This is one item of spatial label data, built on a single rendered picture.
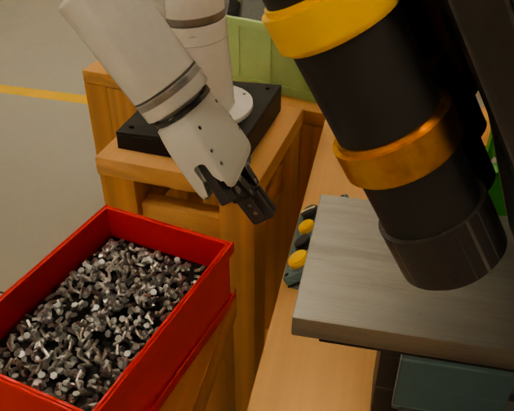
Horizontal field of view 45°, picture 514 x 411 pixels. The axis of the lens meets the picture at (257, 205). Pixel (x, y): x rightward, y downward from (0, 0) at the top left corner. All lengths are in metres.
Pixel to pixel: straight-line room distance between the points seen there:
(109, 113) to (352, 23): 1.58
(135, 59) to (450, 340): 0.42
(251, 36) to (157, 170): 0.51
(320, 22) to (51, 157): 2.79
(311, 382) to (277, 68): 0.96
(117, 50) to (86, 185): 2.07
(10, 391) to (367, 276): 0.42
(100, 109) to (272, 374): 1.19
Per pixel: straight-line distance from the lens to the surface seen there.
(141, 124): 1.22
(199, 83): 0.69
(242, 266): 1.22
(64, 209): 2.60
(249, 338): 1.35
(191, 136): 0.68
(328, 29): 0.20
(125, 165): 1.19
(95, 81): 1.73
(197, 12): 1.11
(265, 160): 1.16
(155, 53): 0.68
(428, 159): 0.22
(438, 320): 0.47
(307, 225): 0.85
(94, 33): 0.68
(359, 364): 0.73
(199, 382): 0.84
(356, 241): 0.52
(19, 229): 2.55
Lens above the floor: 1.45
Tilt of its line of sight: 35 degrees down
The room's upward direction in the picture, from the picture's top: straight up
